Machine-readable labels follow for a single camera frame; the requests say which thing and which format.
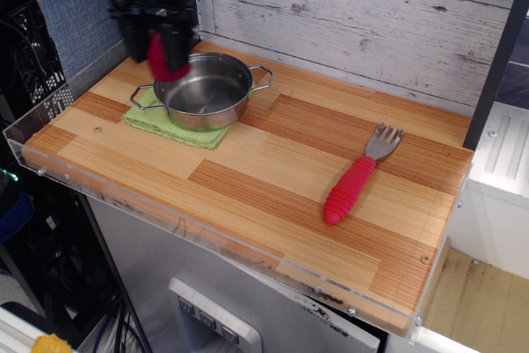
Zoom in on metal pot with handles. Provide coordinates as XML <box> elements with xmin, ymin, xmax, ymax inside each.
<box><xmin>131</xmin><ymin>52</ymin><xmax>274</xmax><ymax>131</ymax></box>

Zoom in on clear acrylic table guard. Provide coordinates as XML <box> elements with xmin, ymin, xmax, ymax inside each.
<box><xmin>5</xmin><ymin>52</ymin><xmax>472</xmax><ymax>339</ymax></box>

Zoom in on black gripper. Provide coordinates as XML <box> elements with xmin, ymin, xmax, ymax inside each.
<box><xmin>110</xmin><ymin>0</ymin><xmax>194</xmax><ymax>72</ymax></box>

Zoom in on grey dispenser button panel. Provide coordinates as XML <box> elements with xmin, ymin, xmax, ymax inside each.
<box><xmin>168</xmin><ymin>277</ymin><xmax>263</xmax><ymax>352</ymax></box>

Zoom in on black vertical post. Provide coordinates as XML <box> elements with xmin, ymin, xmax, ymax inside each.
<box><xmin>463</xmin><ymin>0</ymin><xmax>528</xmax><ymax>150</ymax></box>
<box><xmin>181</xmin><ymin>0</ymin><xmax>202</xmax><ymax>46</ymax></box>

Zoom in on white ridged side unit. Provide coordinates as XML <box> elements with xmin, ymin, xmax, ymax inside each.
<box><xmin>447</xmin><ymin>103</ymin><xmax>528</xmax><ymax>279</ymax></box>

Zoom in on silver toy fridge cabinet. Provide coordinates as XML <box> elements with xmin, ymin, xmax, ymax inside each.
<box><xmin>86</xmin><ymin>198</ymin><xmax>387</xmax><ymax>352</ymax></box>

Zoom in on black plastic crate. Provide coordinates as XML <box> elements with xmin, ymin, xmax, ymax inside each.
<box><xmin>5</xmin><ymin>5</ymin><xmax>68</xmax><ymax>105</ymax></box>

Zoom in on black vertical post right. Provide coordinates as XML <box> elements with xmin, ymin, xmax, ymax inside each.
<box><xmin>463</xmin><ymin>0</ymin><xmax>528</xmax><ymax>150</ymax></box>

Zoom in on red plastic strawberry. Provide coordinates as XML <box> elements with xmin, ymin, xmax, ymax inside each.
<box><xmin>147</xmin><ymin>32</ymin><xmax>192</xmax><ymax>83</ymax></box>

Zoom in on black vertical post left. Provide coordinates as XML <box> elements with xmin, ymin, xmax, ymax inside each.
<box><xmin>181</xmin><ymin>0</ymin><xmax>202</xmax><ymax>46</ymax></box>

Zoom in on green folded cloth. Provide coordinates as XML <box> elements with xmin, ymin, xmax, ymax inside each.
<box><xmin>122</xmin><ymin>85</ymin><xmax>229</xmax><ymax>149</ymax></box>

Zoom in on fork with red handle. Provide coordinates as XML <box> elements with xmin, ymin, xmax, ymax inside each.
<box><xmin>323</xmin><ymin>123</ymin><xmax>404</xmax><ymax>225</ymax></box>

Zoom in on yellow object at bottom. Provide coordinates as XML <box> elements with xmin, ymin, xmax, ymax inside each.
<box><xmin>30</xmin><ymin>334</ymin><xmax>74</xmax><ymax>353</ymax></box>

